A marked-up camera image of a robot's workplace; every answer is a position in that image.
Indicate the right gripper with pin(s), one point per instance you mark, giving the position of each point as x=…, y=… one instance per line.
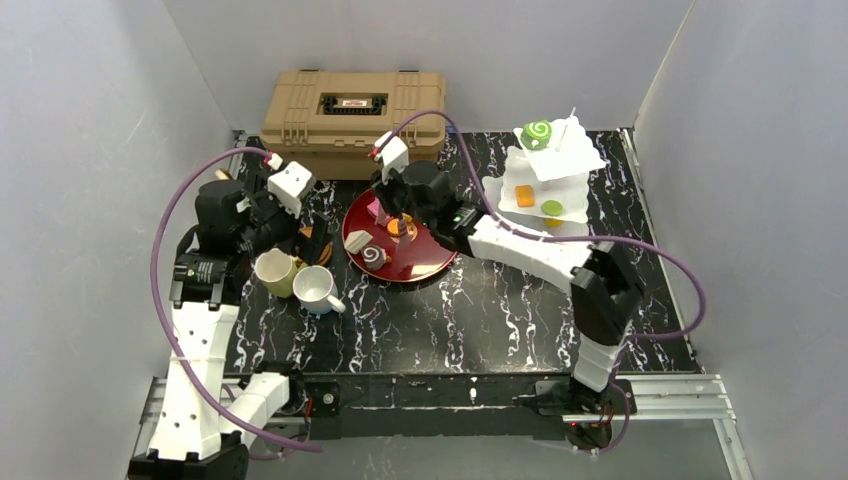
x=392, y=196

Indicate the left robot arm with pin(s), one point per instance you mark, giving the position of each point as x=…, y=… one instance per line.
x=197, y=436

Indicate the orange toy cake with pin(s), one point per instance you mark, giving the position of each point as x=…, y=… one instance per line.
x=524, y=196

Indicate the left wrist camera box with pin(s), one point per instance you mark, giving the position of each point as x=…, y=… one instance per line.
x=289, y=183

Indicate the red round tray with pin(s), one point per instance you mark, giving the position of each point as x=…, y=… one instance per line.
x=420, y=259

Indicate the white tiered cake stand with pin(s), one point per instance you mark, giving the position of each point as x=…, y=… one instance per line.
x=558, y=172

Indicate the white toy cake slice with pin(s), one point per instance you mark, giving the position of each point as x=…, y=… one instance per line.
x=356, y=241

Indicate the brown swirl roll cake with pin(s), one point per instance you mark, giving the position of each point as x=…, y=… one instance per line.
x=374, y=257

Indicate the pink toy cake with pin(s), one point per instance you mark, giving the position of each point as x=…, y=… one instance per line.
x=378, y=214

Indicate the tan plastic toolbox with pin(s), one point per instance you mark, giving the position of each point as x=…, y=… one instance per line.
x=329, y=122

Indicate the yellow green mug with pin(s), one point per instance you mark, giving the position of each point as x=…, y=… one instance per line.
x=276, y=270

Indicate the white grey mug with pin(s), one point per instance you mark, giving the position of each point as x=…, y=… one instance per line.
x=316, y=290

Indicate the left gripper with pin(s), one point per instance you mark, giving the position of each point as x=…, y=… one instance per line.
x=291, y=220

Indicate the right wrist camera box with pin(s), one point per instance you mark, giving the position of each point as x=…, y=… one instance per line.
x=390, y=156

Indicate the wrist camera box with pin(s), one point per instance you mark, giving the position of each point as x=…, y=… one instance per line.
x=390, y=156
x=289, y=183

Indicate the green toy macaron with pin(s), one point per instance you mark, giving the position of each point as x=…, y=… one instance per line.
x=552, y=208

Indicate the orange round toy biscuit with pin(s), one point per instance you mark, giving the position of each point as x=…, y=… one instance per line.
x=393, y=227

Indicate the pink handled metal tongs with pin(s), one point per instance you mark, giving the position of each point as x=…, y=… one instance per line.
x=404, y=239

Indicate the green swirl roll cake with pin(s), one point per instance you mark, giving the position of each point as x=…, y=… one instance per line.
x=536, y=135

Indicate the wooden coaster stack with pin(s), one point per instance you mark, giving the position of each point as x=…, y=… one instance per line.
x=305, y=247

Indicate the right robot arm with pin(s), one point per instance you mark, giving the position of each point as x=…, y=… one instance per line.
x=598, y=275

